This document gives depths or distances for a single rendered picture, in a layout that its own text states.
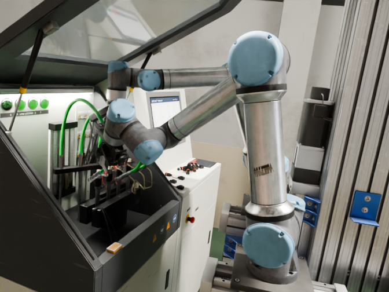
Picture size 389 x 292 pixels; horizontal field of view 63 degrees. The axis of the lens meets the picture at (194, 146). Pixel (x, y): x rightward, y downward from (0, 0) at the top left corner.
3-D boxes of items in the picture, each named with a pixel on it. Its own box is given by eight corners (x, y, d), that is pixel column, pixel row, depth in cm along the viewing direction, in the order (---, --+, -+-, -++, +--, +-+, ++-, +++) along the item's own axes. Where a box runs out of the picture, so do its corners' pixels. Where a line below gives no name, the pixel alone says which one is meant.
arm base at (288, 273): (295, 259, 100) (300, 230, 98) (301, 289, 86) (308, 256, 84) (246, 249, 103) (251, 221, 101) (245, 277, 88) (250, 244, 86)
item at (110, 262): (101, 307, 105) (103, 264, 102) (90, 303, 107) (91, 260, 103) (176, 230, 162) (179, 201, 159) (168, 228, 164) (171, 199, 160)
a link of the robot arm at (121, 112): (121, 124, 85) (102, 102, 86) (116, 146, 94) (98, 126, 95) (144, 112, 89) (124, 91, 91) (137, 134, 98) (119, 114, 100)
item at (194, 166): (191, 176, 189) (193, 168, 188) (175, 173, 192) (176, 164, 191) (204, 168, 210) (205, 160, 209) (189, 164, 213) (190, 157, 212)
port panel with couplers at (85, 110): (79, 167, 161) (81, 106, 154) (73, 166, 162) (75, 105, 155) (95, 162, 173) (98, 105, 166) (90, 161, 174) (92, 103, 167)
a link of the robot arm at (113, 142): (101, 121, 96) (126, 116, 100) (99, 130, 100) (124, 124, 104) (109, 142, 94) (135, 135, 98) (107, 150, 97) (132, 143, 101)
